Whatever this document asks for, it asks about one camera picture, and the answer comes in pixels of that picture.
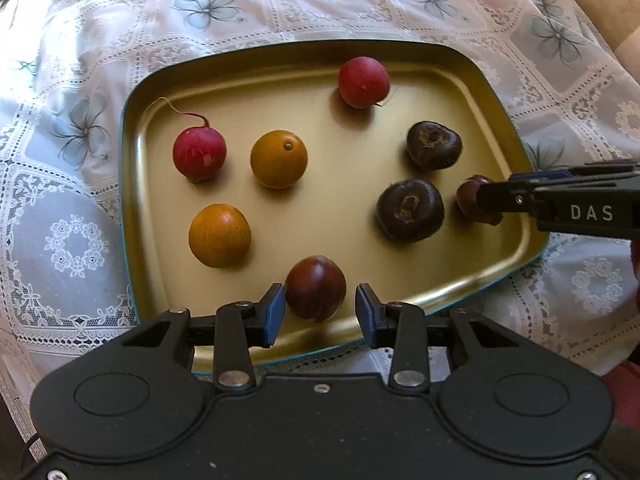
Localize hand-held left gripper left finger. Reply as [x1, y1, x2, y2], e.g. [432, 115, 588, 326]
[122, 282, 287, 392]

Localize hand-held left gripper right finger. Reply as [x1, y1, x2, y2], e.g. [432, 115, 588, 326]
[355, 282, 519, 394]

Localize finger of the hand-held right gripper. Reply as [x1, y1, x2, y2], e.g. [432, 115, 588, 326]
[509, 159, 640, 181]
[475, 179, 539, 216]

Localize brown chestnut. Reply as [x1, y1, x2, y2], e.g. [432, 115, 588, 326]
[456, 175, 503, 226]
[285, 255, 347, 323]

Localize dark water chestnut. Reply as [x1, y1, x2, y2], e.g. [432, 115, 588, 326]
[406, 121, 463, 171]
[376, 178, 445, 244]

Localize orange cherry tomato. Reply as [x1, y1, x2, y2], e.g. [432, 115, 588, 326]
[188, 203, 252, 269]
[250, 130, 308, 190]

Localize gold metal tray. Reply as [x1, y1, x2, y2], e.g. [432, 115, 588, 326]
[120, 39, 548, 378]

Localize red radish with long root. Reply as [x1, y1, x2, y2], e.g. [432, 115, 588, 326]
[159, 98, 228, 184]

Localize red cloth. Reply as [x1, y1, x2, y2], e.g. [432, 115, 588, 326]
[600, 362, 640, 411]

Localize beige cushion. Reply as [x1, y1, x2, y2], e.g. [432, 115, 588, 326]
[540, 0, 640, 66]

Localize white lace floral tablecloth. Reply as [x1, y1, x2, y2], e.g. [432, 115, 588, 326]
[0, 0, 640, 461]

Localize black cable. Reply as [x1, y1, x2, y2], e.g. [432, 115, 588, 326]
[20, 432, 43, 463]

